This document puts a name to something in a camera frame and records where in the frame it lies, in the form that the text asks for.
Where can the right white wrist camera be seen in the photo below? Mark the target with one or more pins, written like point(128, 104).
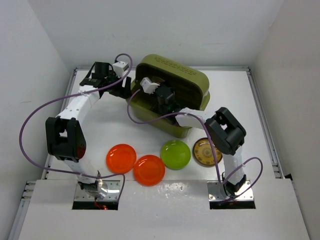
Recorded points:
point(148, 86)

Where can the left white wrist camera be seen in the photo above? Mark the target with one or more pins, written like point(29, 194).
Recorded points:
point(120, 68)

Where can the green plate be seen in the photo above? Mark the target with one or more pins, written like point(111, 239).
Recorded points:
point(175, 154)

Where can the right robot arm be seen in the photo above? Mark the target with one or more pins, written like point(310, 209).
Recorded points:
point(224, 130)

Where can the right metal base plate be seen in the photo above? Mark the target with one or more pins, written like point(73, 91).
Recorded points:
point(218, 193)

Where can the olive green dish rack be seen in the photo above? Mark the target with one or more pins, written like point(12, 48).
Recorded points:
point(190, 85)

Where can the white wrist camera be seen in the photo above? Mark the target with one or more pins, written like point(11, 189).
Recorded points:
point(148, 86)
point(120, 68)

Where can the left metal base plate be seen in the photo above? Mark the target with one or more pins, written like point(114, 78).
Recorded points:
point(112, 190)

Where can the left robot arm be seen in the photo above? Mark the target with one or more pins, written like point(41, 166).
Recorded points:
point(64, 135)

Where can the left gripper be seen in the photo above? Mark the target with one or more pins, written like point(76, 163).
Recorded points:
point(123, 92)

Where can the orange plate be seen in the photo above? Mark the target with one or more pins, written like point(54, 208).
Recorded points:
point(149, 170)
point(121, 158)

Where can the metal base plate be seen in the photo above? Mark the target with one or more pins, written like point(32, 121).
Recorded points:
point(218, 193)
point(112, 190)

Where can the brown patterned plate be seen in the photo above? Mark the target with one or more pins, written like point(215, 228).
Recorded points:
point(202, 152)

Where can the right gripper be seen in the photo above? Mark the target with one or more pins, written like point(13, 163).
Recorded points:
point(156, 91)

